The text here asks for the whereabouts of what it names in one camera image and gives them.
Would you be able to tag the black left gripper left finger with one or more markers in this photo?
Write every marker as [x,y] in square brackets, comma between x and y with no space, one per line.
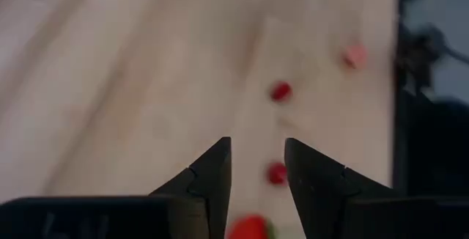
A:
[214,180]

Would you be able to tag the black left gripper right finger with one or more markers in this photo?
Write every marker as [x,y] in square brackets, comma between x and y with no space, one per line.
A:
[315,187]

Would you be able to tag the small red berry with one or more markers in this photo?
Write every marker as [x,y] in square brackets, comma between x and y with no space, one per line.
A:
[281,91]
[277,173]

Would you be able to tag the red strawberry with green leaves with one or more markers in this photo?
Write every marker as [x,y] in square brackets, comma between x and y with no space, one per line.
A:
[249,228]

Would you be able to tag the small pink berry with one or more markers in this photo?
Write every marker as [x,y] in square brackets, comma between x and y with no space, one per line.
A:
[354,56]

